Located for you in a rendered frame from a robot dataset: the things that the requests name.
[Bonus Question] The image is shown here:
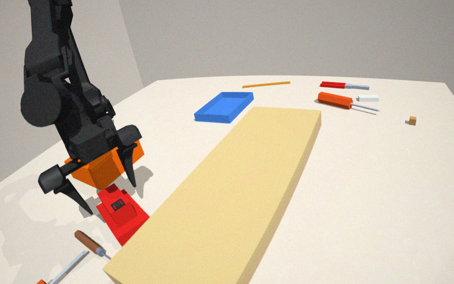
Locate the white rectangular block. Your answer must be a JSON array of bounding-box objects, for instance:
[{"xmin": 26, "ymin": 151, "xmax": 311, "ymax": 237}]
[{"xmin": 358, "ymin": 95, "xmax": 379, "ymax": 102}]

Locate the tan wooden floor panel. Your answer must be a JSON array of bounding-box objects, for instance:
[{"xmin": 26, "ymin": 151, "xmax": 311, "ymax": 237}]
[{"xmin": 102, "ymin": 106, "xmax": 322, "ymax": 284}]

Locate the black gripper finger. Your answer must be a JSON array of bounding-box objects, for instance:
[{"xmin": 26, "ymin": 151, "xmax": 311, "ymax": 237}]
[
  {"xmin": 116, "ymin": 143, "xmax": 137, "ymax": 187},
  {"xmin": 53, "ymin": 178, "xmax": 93, "ymax": 215}
]

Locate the brown-handled awl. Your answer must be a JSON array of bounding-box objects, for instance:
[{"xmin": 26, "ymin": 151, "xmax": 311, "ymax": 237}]
[{"xmin": 74, "ymin": 230, "xmax": 111, "ymax": 260}]

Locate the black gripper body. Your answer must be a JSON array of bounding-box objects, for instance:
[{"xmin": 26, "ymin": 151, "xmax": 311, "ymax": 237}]
[{"xmin": 38, "ymin": 111, "xmax": 142, "ymax": 194}]

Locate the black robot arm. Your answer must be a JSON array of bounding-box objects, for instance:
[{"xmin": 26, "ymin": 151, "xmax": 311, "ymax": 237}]
[{"xmin": 20, "ymin": 0, "xmax": 117, "ymax": 163}]

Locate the blue shallow tray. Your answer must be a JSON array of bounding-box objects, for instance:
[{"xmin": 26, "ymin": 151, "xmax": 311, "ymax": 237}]
[{"xmin": 194, "ymin": 92, "xmax": 254, "ymax": 123}]

